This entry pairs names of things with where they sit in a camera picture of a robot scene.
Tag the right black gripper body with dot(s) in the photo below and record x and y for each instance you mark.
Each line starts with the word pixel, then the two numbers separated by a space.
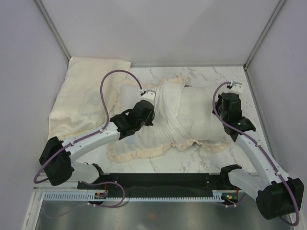
pixel 218 105

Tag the aluminium corner post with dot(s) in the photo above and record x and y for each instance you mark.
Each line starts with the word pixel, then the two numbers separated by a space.
pixel 270 22
pixel 52 27

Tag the white ruffled pillowcase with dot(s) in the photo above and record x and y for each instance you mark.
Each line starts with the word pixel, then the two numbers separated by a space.
pixel 166 132

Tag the left aluminium corner post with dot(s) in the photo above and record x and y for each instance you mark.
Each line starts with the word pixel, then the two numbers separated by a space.
pixel 52 27

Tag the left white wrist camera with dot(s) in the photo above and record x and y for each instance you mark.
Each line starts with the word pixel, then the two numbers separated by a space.
pixel 148 95

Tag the white slotted cable duct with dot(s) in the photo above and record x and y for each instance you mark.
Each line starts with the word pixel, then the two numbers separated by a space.
pixel 95 196

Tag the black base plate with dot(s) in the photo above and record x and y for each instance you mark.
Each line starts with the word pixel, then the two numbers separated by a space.
pixel 161 184

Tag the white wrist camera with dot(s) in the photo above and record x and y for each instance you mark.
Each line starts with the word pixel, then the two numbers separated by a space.
pixel 235 87
pixel 148 95

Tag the white pillow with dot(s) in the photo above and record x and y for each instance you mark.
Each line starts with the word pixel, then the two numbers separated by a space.
pixel 196 117

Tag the shiny metal sheet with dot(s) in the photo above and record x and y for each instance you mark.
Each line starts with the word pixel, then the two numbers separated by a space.
pixel 155 216

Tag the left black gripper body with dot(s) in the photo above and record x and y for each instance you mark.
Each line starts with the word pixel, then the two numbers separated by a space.
pixel 147 122

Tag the right aluminium corner post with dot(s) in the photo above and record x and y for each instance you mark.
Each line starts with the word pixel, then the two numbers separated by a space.
pixel 270 22

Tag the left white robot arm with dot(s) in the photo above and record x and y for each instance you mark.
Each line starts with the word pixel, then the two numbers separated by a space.
pixel 59 157

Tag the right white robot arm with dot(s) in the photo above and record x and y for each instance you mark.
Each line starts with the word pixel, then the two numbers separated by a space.
pixel 275 192

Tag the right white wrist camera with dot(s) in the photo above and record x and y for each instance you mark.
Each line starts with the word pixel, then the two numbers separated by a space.
pixel 235 87

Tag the cream yellow pillow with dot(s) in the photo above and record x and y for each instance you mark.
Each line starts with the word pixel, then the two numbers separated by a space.
pixel 86 95

